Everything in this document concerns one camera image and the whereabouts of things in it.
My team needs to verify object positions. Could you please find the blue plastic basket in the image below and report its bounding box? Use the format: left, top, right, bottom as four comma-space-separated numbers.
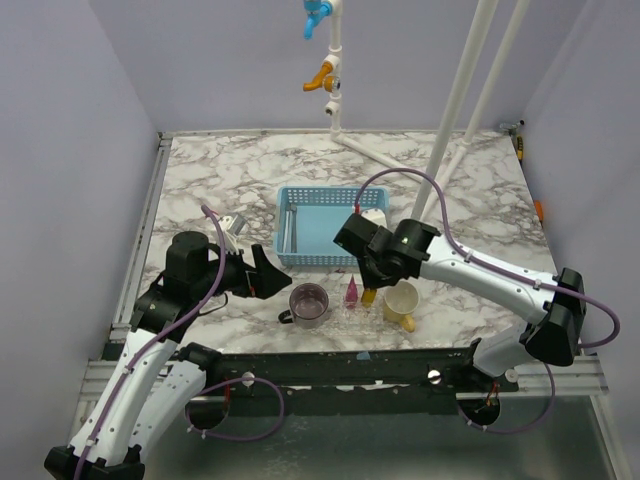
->
273, 186, 390, 268

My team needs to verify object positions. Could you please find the yellow toothpaste tube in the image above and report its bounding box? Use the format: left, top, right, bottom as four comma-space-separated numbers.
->
361, 288, 377, 308

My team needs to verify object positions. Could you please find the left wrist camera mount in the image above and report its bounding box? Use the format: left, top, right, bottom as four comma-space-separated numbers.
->
219, 213, 246, 254

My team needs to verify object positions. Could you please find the purple translucent cup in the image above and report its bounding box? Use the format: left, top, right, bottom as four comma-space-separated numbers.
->
278, 283, 331, 330

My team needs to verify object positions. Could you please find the yellow mug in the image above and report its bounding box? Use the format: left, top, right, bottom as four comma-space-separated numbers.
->
382, 280, 421, 333

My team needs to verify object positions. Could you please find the orange tap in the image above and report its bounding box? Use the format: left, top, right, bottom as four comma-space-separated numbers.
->
302, 61, 341, 93

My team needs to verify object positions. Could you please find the white pvc pipe frame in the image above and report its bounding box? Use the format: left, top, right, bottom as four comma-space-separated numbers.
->
321, 1, 529, 188

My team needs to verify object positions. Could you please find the yellow tool in corner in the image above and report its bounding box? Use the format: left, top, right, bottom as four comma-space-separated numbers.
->
515, 120, 525, 163

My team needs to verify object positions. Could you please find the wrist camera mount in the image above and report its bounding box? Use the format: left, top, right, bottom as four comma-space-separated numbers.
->
219, 213, 246, 254
354, 205, 388, 231

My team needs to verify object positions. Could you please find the orange clamp on wall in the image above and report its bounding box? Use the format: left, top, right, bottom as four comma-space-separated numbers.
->
534, 200, 544, 223

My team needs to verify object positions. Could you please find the blue tap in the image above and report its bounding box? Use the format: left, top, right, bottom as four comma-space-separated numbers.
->
303, 0, 333, 40

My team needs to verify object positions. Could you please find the clear textured round tray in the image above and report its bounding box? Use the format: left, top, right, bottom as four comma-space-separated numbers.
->
320, 296, 393, 336

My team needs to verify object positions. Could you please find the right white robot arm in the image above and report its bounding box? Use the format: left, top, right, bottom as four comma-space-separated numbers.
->
334, 214, 586, 392

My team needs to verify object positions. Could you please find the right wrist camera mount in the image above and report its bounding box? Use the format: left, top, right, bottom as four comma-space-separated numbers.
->
354, 205, 388, 231

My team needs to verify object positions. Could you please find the grey toothbrush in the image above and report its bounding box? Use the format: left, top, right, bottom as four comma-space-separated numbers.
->
283, 203, 298, 253

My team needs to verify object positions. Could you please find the pink toothpaste tube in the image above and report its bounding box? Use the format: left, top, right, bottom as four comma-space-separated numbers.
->
343, 276, 359, 309

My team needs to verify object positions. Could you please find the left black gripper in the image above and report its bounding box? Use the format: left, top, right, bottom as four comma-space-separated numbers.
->
195, 241, 293, 299

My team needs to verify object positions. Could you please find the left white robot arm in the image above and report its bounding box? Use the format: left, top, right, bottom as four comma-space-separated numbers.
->
44, 231, 292, 479

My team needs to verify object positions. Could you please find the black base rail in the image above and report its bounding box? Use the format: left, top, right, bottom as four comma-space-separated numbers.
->
172, 343, 518, 419

